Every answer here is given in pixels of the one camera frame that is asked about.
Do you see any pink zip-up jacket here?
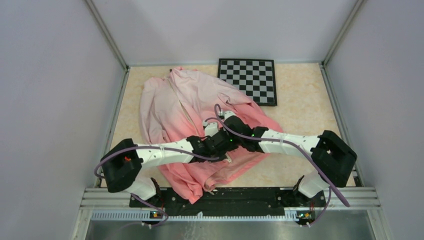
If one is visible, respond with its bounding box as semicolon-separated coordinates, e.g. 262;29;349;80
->
139;67;282;204

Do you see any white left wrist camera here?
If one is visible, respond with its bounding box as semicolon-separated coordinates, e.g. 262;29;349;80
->
202;121;219;137

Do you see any aluminium frame rail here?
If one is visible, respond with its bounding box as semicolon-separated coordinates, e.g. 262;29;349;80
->
72;186;393;240

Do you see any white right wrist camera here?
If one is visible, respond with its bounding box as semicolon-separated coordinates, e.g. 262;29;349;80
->
223;110;236;121

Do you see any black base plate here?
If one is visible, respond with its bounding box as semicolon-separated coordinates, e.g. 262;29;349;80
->
147;187;326;217

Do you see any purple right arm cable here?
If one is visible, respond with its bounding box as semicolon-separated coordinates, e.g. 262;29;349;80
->
213;103;351;228

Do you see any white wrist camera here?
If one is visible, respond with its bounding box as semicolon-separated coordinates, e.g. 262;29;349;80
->
223;110;236;121
202;121;219;137

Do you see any black white checkerboard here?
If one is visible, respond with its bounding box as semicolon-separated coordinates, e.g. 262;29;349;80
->
217;58;278;107

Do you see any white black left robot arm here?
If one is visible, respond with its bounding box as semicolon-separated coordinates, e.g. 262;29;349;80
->
94;131;238;207

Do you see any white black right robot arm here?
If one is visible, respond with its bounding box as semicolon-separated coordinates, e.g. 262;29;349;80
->
219;115;358;207

